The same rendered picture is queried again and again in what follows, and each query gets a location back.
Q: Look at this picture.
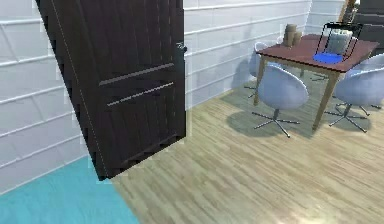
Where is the blue round plate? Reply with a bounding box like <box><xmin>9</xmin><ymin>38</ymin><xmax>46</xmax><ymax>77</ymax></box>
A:
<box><xmin>312</xmin><ymin>51</ymin><xmax>344</xmax><ymax>65</ymax></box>

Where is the small tan cylinder jar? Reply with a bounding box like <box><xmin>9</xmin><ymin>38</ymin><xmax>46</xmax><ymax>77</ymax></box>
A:
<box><xmin>292</xmin><ymin>31</ymin><xmax>303</xmax><ymax>47</ymax></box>

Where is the dark grey cabinet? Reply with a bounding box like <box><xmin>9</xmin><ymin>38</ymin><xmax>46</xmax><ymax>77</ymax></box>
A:
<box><xmin>352</xmin><ymin>0</ymin><xmax>384</xmax><ymax>56</ymax></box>

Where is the brown wooden dining table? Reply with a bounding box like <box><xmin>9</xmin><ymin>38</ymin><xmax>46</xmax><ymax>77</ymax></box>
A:
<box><xmin>253</xmin><ymin>33</ymin><xmax>380</xmax><ymax>132</ymax></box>

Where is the dark brown room door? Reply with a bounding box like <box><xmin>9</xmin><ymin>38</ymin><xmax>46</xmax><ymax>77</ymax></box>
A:
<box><xmin>34</xmin><ymin>0</ymin><xmax>188</xmax><ymax>182</ymax></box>

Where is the black wire frame holder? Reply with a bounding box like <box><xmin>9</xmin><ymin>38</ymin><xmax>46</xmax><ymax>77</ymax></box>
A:
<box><xmin>314</xmin><ymin>21</ymin><xmax>364</xmax><ymax>63</ymax></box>

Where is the white swivel shell chair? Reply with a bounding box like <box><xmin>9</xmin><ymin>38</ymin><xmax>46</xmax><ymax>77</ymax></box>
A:
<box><xmin>324</xmin><ymin>67</ymin><xmax>384</xmax><ymax>134</ymax></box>
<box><xmin>251</xmin><ymin>63</ymin><xmax>310</xmax><ymax>139</ymax></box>
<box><xmin>243</xmin><ymin>41</ymin><xmax>270</xmax><ymax>99</ymax></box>
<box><xmin>345</xmin><ymin>53</ymin><xmax>384</xmax><ymax>110</ymax></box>

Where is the grey white cup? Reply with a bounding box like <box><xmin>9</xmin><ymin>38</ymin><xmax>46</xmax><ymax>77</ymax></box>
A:
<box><xmin>328</xmin><ymin>29</ymin><xmax>354</xmax><ymax>55</ymax></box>

